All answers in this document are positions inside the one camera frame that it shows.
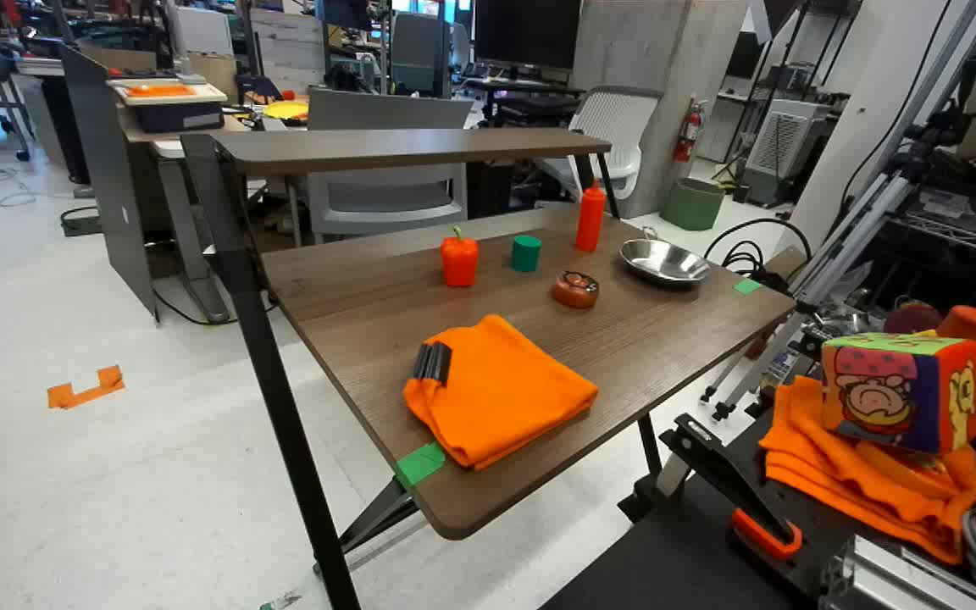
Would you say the orange bottle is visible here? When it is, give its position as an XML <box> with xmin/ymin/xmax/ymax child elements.
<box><xmin>438</xmin><ymin>224</ymin><xmax>486</xmax><ymax>290</ymax></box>

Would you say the silver metal pan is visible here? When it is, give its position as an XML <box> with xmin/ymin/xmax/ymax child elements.
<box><xmin>618</xmin><ymin>235</ymin><xmax>720</xmax><ymax>290</ymax></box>

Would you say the small green cup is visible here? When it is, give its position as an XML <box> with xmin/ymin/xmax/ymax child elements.
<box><xmin>507</xmin><ymin>231</ymin><xmax>547</xmax><ymax>275</ymax></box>

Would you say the small black marker block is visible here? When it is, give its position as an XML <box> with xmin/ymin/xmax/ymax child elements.
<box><xmin>411</xmin><ymin>340</ymin><xmax>454</xmax><ymax>388</ymax></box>

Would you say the folded orange cloth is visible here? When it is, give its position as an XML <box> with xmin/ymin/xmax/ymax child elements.
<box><xmin>399</xmin><ymin>311</ymin><xmax>604</xmax><ymax>473</ymax></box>

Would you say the orange-red squeeze bottle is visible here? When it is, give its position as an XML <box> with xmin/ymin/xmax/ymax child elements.
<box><xmin>572</xmin><ymin>184</ymin><xmax>609</xmax><ymax>259</ymax></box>

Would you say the grey office chair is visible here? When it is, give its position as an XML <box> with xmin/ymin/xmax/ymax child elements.
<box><xmin>302</xmin><ymin>84</ymin><xmax>478</xmax><ymax>245</ymax></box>

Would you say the wooden desk riser shelf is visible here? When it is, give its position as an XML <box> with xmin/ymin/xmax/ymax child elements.
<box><xmin>208</xmin><ymin>127</ymin><xmax>618</xmax><ymax>177</ymax></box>

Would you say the white plastic chair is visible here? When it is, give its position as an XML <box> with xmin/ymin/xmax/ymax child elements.
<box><xmin>559</xmin><ymin>88</ymin><xmax>664</xmax><ymax>206</ymax></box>

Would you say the green bin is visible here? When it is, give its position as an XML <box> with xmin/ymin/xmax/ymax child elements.
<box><xmin>656</xmin><ymin>177</ymin><xmax>728</xmax><ymax>235</ymax></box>

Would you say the red fire extinguisher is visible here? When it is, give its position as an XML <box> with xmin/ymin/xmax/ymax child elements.
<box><xmin>672</xmin><ymin>100</ymin><xmax>707</xmax><ymax>170</ymax></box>

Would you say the black monitor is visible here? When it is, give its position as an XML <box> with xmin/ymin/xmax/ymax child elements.
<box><xmin>472</xmin><ymin>0</ymin><xmax>584</xmax><ymax>71</ymax></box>

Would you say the black mounting platform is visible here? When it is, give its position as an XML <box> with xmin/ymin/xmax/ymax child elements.
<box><xmin>538</xmin><ymin>418</ymin><xmax>976</xmax><ymax>610</ymax></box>

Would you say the white box with orange lid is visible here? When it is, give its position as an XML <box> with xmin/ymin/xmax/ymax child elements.
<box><xmin>109</xmin><ymin>71</ymin><xmax>232</xmax><ymax>137</ymax></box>

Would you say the crumpled orange cloth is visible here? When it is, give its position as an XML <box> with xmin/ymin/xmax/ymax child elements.
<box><xmin>755</xmin><ymin>374</ymin><xmax>976</xmax><ymax>568</ymax></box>

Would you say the orange floor tape mark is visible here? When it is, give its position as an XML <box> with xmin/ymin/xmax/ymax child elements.
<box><xmin>43</xmin><ymin>363</ymin><xmax>128</xmax><ymax>414</ymax></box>

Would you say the colourful plush cube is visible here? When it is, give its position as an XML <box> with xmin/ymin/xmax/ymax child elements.
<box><xmin>819</xmin><ymin>330</ymin><xmax>976</xmax><ymax>456</ymax></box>

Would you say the wooden desk with black frame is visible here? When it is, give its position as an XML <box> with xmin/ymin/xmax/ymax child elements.
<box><xmin>179</xmin><ymin>127</ymin><xmax>799</xmax><ymax>610</ymax></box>

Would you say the black clamp with orange handle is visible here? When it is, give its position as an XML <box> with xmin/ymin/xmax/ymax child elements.
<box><xmin>656</xmin><ymin>409</ymin><xmax>806</xmax><ymax>568</ymax></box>

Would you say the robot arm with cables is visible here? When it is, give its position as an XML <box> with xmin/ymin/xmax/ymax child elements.
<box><xmin>698</xmin><ymin>155</ymin><xmax>932</xmax><ymax>425</ymax></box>

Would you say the aluminium extrusion rail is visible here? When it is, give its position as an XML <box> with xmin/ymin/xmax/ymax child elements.
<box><xmin>842</xmin><ymin>528</ymin><xmax>976</xmax><ymax>610</ymax></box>

